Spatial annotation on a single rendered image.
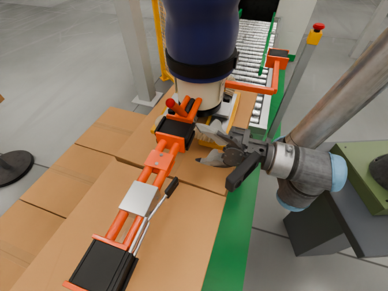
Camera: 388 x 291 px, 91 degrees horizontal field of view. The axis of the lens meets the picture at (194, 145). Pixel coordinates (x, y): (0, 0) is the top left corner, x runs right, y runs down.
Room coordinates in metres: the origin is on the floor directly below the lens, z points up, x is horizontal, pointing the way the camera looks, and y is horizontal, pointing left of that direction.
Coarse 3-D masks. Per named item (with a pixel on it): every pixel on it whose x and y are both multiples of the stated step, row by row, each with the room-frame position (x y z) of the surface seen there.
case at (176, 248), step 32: (96, 192) 0.26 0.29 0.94; (160, 192) 0.26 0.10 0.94; (192, 192) 0.26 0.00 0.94; (64, 224) 0.17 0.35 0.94; (96, 224) 0.17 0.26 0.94; (128, 224) 0.17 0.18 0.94; (160, 224) 0.17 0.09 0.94; (192, 224) 0.17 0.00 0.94; (64, 256) 0.10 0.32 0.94; (160, 256) 0.10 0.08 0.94; (192, 256) 0.10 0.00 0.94; (32, 288) 0.03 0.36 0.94; (64, 288) 0.03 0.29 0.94; (128, 288) 0.03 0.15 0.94; (160, 288) 0.03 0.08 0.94; (192, 288) 0.03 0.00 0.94
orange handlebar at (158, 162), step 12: (276, 72) 0.70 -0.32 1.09; (228, 84) 0.63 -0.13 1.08; (240, 84) 0.62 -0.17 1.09; (252, 84) 0.62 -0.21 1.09; (276, 84) 0.62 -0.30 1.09; (192, 108) 0.49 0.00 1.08; (156, 156) 0.29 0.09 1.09; (168, 156) 0.29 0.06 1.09; (144, 168) 0.26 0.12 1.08; (156, 168) 0.26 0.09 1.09; (168, 168) 0.26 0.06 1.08; (144, 180) 0.23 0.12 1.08; (156, 180) 0.23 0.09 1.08; (120, 216) 0.14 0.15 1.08; (120, 228) 0.12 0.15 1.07; (132, 228) 0.12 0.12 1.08; (132, 240) 0.10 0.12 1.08
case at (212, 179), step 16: (240, 96) 0.74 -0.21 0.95; (256, 96) 0.74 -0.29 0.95; (160, 112) 0.63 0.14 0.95; (240, 112) 0.63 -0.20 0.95; (144, 128) 0.54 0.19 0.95; (128, 144) 0.45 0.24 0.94; (144, 144) 0.45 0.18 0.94; (192, 144) 0.45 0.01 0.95; (128, 160) 0.38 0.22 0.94; (144, 160) 0.38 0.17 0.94; (176, 160) 0.38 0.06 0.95; (192, 160) 0.38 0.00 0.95; (176, 176) 0.32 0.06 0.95; (192, 176) 0.32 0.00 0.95; (208, 176) 0.32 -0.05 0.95; (224, 176) 0.32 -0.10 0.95; (224, 192) 0.26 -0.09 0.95
